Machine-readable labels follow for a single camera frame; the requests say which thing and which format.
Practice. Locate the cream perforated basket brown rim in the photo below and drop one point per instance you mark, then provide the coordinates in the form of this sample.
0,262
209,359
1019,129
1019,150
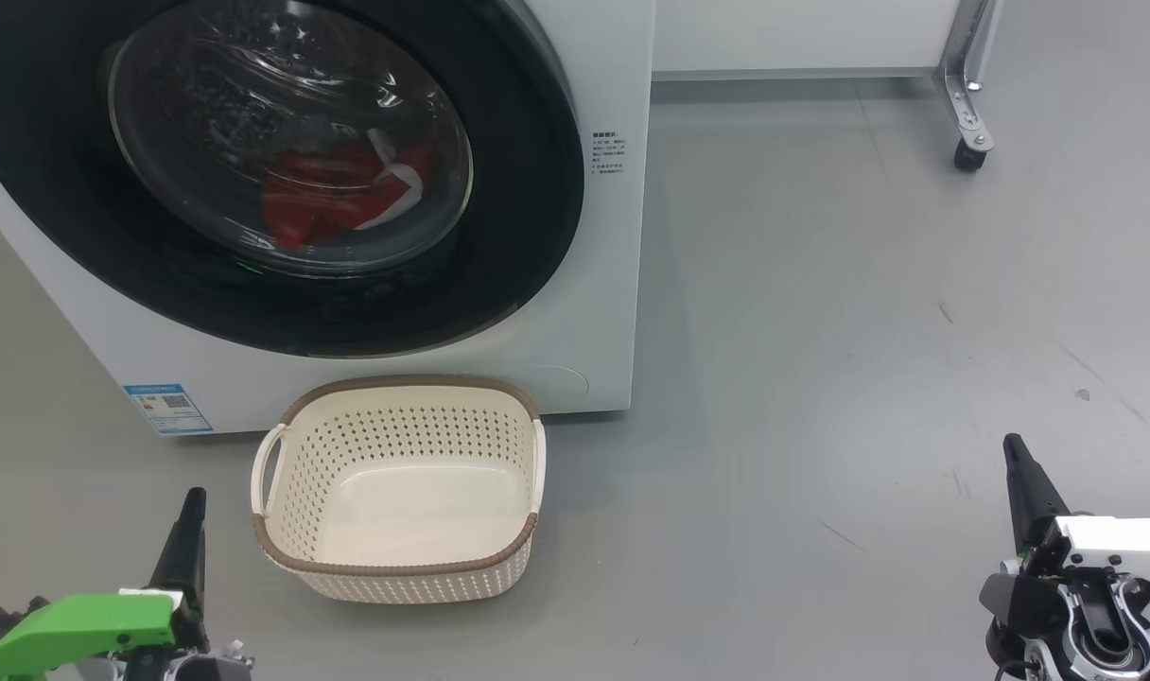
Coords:
395,511

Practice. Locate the grey metal cabinet leg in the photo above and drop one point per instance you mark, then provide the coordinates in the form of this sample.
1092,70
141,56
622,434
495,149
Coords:
963,104

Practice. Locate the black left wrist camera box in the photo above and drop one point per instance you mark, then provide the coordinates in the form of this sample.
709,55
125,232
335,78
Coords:
8,619

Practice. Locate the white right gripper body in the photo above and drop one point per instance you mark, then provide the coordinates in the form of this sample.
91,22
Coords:
1123,544

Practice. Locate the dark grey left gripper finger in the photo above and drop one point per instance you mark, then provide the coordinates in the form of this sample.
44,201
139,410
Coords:
185,558

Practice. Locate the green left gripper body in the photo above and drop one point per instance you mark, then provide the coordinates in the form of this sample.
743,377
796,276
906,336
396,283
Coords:
93,624

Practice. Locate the white front-load washing machine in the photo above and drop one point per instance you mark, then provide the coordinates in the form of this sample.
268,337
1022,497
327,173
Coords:
594,331

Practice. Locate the washing machine glass door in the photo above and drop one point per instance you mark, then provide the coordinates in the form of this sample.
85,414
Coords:
518,236

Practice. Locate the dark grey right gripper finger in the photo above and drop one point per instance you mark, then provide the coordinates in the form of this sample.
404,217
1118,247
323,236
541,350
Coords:
1029,501

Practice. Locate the blue energy label sticker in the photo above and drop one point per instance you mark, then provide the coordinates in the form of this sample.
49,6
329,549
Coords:
168,409

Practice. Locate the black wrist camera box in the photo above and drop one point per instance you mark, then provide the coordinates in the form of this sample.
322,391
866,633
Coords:
1015,601
8,619

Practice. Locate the small printed warning label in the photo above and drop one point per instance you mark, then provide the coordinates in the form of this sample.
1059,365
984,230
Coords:
609,156

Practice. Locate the red garment striped white trim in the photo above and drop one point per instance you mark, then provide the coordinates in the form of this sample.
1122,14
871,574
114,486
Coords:
301,203

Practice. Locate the black caster wheel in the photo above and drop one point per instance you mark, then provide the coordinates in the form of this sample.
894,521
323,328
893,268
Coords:
970,156

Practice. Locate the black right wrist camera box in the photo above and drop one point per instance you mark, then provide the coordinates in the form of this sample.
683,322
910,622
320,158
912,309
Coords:
1015,601

